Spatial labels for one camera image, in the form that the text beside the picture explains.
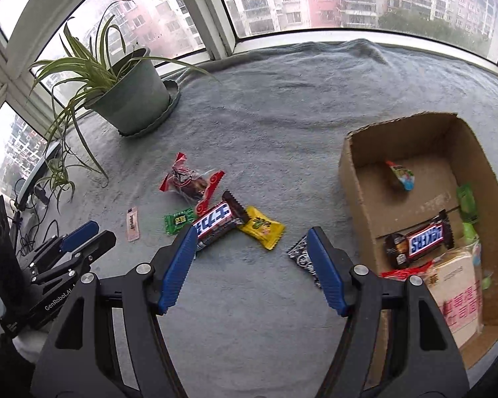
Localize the light green candy packet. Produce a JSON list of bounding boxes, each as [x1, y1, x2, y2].
[[456, 183, 479, 224]]

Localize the dark green candy packet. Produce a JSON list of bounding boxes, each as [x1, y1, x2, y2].
[[163, 208, 197, 235]]

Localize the black white candy packet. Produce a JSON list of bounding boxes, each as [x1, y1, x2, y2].
[[286, 234, 321, 289]]

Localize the pink small sachet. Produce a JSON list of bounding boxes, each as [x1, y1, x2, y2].
[[125, 207, 140, 242]]

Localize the packaged toast bread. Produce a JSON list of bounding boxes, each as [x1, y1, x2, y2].
[[424, 241, 482, 348]]

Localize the black cables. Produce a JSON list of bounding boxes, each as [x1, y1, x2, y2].
[[9, 177, 61, 258]]

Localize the green plant pot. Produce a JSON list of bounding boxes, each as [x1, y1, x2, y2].
[[84, 48, 181, 138]]

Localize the grey flat device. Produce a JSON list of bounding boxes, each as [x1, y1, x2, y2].
[[15, 142, 61, 211]]

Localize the large Snickers bar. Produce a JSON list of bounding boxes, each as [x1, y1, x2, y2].
[[192, 190, 250, 252]]

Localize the window frame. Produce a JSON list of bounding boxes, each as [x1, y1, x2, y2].
[[0, 0, 498, 134]]

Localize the cardboard box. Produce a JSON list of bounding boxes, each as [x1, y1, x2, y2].
[[339, 112, 498, 369]]

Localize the grey towel cloth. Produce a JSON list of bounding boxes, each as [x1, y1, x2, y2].
[[8, 38, 498, 398]]

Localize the small Snickers bar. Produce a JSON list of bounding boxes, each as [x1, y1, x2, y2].
[[384, 209, 455, 270]]

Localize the green jelly cup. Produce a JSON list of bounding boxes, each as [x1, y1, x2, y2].
[[385, 160, 415, 191]]

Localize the yellow candy packet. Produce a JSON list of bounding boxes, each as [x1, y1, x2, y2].
[[237, 206, 285, 251]]

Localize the red dark snack packet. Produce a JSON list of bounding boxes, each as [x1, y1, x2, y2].
[[380, 261, 434, 281]]

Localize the red clear snack packet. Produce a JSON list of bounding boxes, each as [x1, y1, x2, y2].
[[159, 152, 225, 217]]

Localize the spider plant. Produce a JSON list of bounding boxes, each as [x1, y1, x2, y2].
[[28, 0, 217, 212]]

